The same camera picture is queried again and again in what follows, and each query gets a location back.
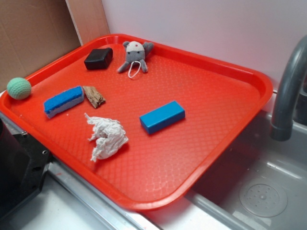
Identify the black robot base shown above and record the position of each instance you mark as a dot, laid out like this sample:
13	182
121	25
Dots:
23	165

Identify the blue rectangular block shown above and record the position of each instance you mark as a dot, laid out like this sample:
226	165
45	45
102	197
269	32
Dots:
162	117

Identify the red plastic tray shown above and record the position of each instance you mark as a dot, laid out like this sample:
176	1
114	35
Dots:
150	171

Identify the white crumpled cloth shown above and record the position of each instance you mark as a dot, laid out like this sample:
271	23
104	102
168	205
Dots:
109	136

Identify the small brown wood piece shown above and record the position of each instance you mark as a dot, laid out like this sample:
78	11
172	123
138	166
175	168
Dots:
94	96

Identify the grey plush toy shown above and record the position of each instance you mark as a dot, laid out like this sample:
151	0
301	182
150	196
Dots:
136	54

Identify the black rectangular box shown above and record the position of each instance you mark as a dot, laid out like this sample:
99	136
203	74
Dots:
99	59

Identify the blue and grey sponge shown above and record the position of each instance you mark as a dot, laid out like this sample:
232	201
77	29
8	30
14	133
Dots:
63	101

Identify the grey plastic sink basin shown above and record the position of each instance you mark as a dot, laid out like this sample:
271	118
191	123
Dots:
256	184

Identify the grey sink faucet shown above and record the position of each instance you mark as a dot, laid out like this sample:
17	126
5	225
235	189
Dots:
291	99

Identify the green textured ball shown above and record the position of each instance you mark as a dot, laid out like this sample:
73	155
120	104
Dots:
19	88

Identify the brown cardboard panel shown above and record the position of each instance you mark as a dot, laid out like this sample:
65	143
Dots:
33	33

